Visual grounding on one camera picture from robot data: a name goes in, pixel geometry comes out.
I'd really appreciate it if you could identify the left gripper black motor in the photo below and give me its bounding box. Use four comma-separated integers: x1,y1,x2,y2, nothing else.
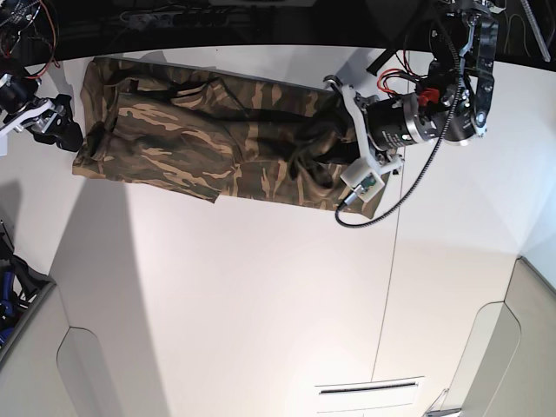
312,75,439,166

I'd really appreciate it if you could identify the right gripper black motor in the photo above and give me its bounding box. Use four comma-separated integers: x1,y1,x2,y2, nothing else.
1,73,83,152

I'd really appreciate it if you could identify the camouflage T-shirt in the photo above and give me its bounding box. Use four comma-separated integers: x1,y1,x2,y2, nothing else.
71,56,386,218

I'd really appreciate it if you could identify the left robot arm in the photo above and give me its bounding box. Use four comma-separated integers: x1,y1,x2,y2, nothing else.
298,1,499,175

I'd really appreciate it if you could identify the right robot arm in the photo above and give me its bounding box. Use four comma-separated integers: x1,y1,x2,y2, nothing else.
1,1,83,156

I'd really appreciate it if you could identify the blue black items bin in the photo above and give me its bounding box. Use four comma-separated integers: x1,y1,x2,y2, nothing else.
1,221,53,348

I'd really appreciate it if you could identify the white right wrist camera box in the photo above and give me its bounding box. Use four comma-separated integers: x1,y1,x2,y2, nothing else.
0,133,8,157

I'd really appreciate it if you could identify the black braided camera cable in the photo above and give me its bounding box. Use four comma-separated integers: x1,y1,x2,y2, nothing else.
334,17,473,228

